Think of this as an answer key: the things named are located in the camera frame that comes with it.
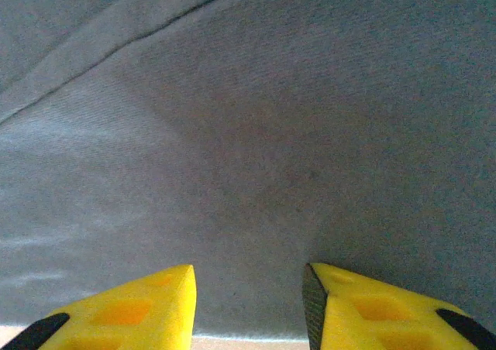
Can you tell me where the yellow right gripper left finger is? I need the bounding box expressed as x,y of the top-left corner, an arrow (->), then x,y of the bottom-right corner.
0,263 -> 198,350

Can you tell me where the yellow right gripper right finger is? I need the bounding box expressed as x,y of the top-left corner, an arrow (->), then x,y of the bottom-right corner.
301,262 -> 496,350

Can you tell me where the grey t-shirt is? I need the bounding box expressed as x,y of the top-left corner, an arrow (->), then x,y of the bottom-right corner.
0,0 -> 496,343

